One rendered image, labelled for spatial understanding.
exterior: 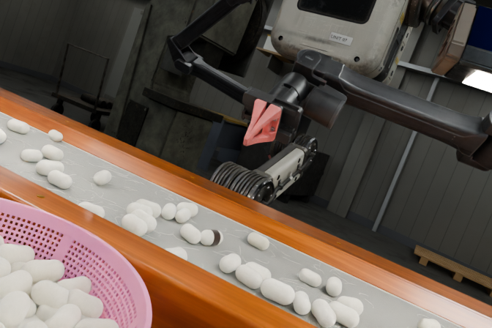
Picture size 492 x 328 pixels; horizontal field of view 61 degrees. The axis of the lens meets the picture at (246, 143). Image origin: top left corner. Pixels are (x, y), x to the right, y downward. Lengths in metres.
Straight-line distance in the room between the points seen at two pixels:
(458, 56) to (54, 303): 0.41
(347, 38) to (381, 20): 0.09
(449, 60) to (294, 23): 0.77
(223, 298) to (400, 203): 5.97
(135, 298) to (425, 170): 6.03
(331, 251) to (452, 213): 5.59
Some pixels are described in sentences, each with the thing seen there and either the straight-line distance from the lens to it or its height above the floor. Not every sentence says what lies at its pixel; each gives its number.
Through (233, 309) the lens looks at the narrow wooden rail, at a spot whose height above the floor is 0.77.
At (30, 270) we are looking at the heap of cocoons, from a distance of 0.39.
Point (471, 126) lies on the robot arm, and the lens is 0.86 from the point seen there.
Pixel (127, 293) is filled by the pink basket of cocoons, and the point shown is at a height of 0.76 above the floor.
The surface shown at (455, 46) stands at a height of 1.05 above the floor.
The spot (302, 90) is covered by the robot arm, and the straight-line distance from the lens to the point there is 0.76.
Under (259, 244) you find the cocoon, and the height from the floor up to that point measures 0.75.
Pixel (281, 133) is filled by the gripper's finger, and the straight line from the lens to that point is 0.70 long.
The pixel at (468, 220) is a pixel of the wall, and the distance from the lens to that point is 6.29.
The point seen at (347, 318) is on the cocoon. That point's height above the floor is 0.75.
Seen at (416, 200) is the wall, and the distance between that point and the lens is 6.29.
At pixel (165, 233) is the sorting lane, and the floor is 0.74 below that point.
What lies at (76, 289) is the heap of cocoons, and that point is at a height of 0.74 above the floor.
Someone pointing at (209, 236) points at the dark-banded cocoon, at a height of 0.75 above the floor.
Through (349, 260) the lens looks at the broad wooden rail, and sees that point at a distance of 0.72.
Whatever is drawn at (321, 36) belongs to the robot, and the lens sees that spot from 1.15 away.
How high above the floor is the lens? 0.92
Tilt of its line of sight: 4 degrees down
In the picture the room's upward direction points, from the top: 21 degrees clockwise
